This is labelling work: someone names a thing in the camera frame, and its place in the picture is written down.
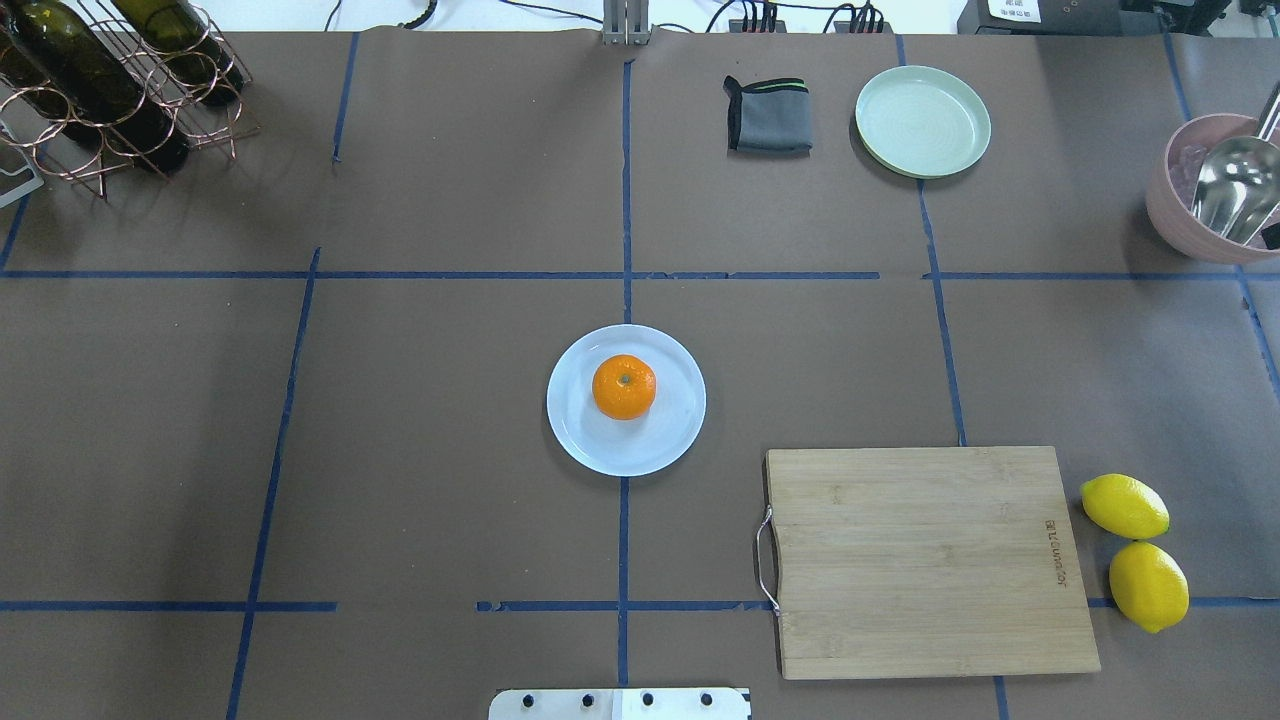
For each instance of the orange fruit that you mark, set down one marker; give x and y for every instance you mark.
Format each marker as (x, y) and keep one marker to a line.
(624, 387)

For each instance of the light blue plate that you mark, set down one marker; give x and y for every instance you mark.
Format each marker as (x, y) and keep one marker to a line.
(635, 447)

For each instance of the light green plate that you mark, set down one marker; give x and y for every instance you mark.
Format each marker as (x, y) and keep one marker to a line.
(922, 122)

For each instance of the grey folded cloth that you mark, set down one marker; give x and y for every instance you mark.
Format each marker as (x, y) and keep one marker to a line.
(769, 117)

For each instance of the black power strip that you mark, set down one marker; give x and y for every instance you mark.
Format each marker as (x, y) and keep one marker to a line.
(764, 18)

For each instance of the wooden cutting board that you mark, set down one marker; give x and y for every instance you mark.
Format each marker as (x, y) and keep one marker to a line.
(931, 562)

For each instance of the yellow lemon near board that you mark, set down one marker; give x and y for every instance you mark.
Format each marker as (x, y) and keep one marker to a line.
(1125, 506)

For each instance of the yellow lemon far one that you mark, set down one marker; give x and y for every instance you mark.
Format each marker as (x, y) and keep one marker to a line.
(1148, 586)

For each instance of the pink bowl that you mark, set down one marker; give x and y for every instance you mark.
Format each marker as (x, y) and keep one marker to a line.
(1170, 191)

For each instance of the dark wine bottle middle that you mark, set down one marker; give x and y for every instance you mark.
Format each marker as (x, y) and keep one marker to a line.
(184, 41)

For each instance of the dark wine bottle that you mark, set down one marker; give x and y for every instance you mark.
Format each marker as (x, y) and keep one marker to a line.
(95, 81)
(184, 41)

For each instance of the dark wine bottle front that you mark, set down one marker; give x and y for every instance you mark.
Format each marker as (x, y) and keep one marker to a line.
(95, 81)

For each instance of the metal scoop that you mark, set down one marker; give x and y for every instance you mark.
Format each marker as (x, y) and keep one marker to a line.
(1237, 187)

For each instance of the aluminium frame post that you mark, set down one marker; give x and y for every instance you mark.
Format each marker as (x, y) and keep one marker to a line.
(626, 23)

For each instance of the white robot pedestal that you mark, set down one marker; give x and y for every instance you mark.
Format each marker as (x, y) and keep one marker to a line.
(623, 703)

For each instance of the copper wire bottle rack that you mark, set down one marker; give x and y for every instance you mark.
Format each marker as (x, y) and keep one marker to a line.
(63, 147)

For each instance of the white wire cup rack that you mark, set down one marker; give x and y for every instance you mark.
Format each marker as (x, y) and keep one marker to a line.
(19, 175)

